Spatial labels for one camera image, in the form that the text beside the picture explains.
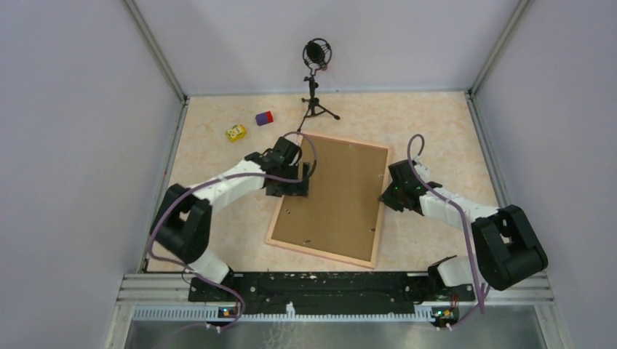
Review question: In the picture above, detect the yellow owl toy block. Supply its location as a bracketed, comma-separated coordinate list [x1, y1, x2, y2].
[225, 124, 247, 143]

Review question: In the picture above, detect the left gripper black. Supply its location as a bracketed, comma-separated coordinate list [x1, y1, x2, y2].
[265, 163, 309, 199]

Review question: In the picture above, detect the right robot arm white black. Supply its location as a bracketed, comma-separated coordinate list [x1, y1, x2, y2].
[379, 160, 549, 300]

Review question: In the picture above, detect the pink wooden picture frame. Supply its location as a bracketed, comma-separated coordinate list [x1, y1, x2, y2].
[265, 132, 394, 270]

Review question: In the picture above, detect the purple red toy block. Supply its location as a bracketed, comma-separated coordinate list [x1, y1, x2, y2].
[255, 111, 274, 127]

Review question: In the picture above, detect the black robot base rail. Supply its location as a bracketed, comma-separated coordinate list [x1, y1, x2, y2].
[188, 271, 475, 316]

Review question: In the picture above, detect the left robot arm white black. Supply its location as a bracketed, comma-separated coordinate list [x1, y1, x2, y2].
[148, 136, 317, 301]

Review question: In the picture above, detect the black microphone on tripod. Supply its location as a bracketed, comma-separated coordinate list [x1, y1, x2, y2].
[296, 38, 341, 132]

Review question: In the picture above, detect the brown cardboard backing board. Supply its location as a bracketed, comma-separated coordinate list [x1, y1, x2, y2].
[271, 136, 389, 264]

